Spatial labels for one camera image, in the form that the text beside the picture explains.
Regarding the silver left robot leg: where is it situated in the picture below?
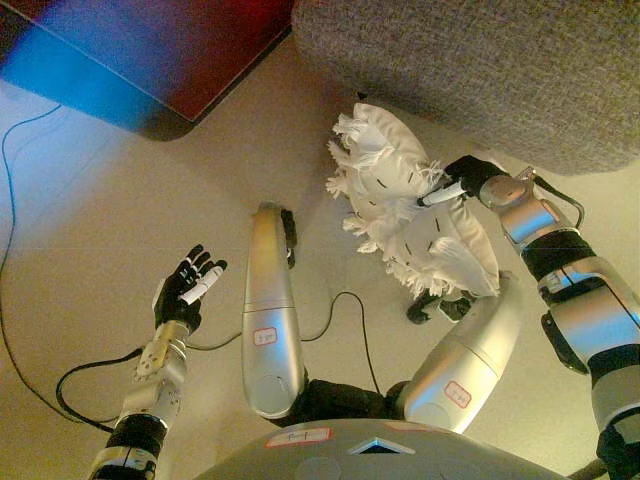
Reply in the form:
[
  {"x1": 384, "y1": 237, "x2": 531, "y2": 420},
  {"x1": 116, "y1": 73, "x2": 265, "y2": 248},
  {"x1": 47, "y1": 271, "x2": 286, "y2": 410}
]
[{"x1": 240, "y1": 200, "x2": 307, "y2": 420}]

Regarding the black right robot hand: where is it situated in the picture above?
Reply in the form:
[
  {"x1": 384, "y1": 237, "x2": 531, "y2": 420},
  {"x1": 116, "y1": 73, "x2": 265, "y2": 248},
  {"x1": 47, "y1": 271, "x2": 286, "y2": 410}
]
[{"x1": 416, "y1": 154, "x2": 511, "y2": 209}]

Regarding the thin dark floor cable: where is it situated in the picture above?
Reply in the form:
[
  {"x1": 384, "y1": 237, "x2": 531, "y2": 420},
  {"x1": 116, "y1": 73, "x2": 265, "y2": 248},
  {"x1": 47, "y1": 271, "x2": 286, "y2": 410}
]
[{"x1": 0, "y1": 101, "x2": 117, "y2": 436}]

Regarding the thin black tether cable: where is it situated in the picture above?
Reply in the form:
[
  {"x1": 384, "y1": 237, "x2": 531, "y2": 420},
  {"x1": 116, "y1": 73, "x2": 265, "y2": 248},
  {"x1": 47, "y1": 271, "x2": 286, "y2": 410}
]
[{"x1": 186, "y1": 291, "x2": 383, "y2": 397}]

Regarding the reddish brown wooden table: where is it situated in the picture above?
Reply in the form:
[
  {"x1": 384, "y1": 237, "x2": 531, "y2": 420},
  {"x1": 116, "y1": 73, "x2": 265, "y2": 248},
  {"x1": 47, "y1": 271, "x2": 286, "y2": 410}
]
[{"x1": 0, "y1": 0, "x2": 297, "y2": 144}]

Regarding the grey robot torso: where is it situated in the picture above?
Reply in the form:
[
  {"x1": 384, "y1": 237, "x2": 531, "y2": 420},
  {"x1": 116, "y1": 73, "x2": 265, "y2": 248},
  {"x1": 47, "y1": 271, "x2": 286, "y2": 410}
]
[{"x1": 198, "y1": 418, "x2": 572, "y2": 480}]

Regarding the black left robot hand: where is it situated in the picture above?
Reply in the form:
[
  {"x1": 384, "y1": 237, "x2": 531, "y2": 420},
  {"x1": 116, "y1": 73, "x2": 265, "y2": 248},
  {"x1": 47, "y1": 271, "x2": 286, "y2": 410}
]
[{"x1": 151, "y1": 243, "x2": 229, "y2": 334}]

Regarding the grey fabric armchair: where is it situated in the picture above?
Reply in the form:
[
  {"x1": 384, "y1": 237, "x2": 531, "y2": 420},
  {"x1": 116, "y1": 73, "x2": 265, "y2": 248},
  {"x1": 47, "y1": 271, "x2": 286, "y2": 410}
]
[{"x1": 290, "y1": 0, "x2": 640, "y2": 177}]

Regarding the white fringed pillow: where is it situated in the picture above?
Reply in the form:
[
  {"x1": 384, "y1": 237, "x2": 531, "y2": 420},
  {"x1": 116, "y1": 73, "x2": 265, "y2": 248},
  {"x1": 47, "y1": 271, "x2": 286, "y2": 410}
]
[{"x1": 324, "y1": 101, "x2": 502, "y2": 302}]

